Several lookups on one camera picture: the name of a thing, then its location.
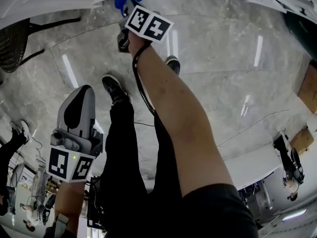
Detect small brown cardboard box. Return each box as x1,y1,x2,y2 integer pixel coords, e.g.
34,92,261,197
289,127,315,155

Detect person's black trousers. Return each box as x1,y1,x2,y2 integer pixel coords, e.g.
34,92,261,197
100,102,184,238

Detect large brown cardboard box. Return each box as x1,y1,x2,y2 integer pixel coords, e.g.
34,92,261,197
297,60,317,114

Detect person's right black shoe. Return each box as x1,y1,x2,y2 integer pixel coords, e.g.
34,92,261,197
165,55,181,76

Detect blue cloth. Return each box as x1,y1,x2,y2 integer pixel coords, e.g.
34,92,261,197
107,0,144,19

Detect person's left black shoe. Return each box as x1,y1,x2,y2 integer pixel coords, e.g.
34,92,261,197
102,74,132,105

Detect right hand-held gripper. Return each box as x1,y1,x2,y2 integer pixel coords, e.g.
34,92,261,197
117,0,174,53

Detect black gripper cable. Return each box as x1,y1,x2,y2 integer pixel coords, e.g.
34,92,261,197
132,42,159,123

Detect person's black shoe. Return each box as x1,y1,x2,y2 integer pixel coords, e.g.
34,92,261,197
165,55,181,76
102,74,132,105

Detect black waist pack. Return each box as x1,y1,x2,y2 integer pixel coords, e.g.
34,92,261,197
86,177,106,231

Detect dark green board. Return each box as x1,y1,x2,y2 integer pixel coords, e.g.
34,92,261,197
282,11,317,59

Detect white table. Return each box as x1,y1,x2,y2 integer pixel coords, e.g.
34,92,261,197
222,142,283,191

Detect black mesh chair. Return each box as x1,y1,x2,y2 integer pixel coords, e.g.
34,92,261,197
0,16,82,74

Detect grey arm strap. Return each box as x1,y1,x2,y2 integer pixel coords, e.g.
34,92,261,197
53,213,69,236

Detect person's left forearm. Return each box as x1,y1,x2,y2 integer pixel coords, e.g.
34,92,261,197
53,179,86,235

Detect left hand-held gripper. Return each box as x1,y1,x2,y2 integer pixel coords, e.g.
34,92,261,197
47,85,104,183

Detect person's right forearm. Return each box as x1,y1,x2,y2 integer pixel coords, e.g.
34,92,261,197
128,32,235,200

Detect person's black shirt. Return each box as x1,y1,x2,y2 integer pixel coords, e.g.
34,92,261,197
43,183,260,238

